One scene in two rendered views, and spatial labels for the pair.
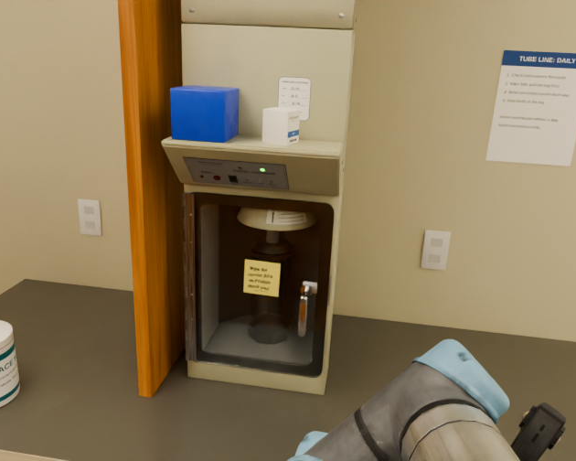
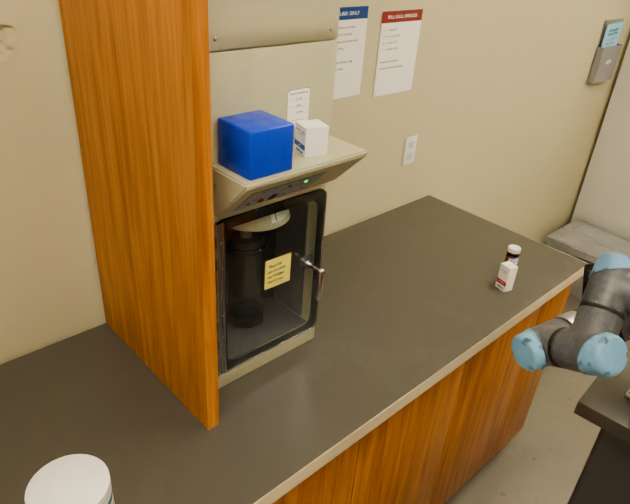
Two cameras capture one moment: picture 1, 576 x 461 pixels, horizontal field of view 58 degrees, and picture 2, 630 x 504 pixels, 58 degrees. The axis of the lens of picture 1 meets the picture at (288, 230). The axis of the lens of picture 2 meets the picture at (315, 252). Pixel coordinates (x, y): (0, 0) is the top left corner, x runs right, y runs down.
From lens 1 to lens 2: 97 cm
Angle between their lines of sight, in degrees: 49
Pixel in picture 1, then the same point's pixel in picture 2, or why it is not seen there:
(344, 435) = (602, 317)
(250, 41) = (266, 62)
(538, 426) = not seen: hidden behind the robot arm
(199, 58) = (222, 88)
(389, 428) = (620, 302)
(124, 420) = (232, 452)
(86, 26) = not seen: outside the picture
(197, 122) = (272, 158)
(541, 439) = not seen: hidden behind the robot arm
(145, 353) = (214, 388)
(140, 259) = (211, 306)
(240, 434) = (314, 397)
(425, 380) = (624, 275)
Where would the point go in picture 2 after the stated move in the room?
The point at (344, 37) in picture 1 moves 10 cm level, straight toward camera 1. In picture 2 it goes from (332, 47) to (370, 57)
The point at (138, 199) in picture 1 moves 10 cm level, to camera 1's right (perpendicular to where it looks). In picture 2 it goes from (210, 250) to (249, 232)
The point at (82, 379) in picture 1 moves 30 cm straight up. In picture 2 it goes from (138, 457) to (123, 343)
